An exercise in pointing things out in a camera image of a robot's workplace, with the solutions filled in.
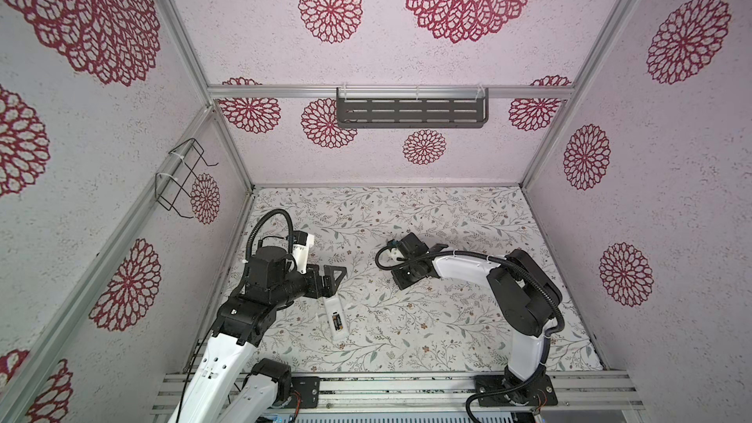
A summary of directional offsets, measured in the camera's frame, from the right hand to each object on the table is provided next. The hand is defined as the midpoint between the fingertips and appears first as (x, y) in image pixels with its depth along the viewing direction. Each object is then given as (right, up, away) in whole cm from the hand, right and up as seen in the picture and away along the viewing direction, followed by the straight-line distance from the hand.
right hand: (396, 275), depth 94 cm
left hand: (-18, +5, -23) cm, 29 cm away
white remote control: (-19, -7, -7) cm, 21 cm away
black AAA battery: (-17, -12, -11) cm, 24 cm away
